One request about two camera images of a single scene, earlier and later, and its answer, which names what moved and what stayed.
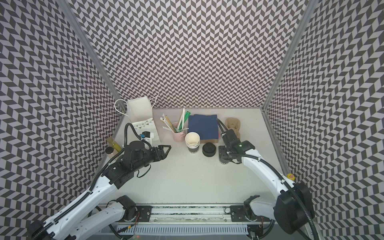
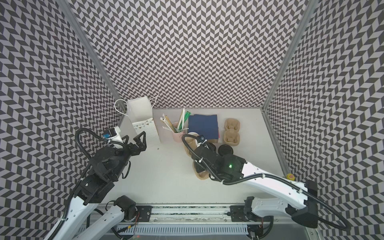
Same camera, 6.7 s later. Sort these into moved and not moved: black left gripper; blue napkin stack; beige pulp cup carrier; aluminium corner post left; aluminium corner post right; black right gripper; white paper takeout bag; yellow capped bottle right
Moved: black right gripper; black left gripper; beige pulp cup carrier
Not moved: blue napkin stack; yellow capped bottle right; aluminium corner post right; white paper takeout bag; aluminium corner post left
